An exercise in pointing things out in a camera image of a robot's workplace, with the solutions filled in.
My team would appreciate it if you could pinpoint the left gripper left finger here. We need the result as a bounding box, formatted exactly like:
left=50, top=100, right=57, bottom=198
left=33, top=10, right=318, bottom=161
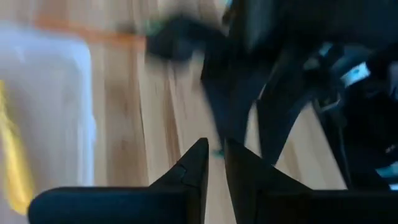
left=27, top=138, right=210, bottom=224

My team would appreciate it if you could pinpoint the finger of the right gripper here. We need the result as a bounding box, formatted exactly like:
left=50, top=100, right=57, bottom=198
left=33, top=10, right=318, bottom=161
left=256, top=67, right=315, bottom=166
left=201, top=61, right=259, bottom=147

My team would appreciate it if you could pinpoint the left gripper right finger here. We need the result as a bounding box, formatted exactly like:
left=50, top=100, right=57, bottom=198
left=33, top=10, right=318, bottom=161
left=224, top=138, right=398, bottom=224

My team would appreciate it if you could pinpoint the clear box with orange lid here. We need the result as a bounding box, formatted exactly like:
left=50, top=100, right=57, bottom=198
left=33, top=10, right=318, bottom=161
left=0, top=21, right=97, bottom=224

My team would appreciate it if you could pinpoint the orange pencil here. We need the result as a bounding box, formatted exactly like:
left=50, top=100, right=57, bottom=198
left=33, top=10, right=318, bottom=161
left=32, top=15, right=147, bottom=52

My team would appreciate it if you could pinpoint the yellow pencil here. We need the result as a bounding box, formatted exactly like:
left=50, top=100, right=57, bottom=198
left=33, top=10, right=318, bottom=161
left=0, top=79, right=35, bottom=216

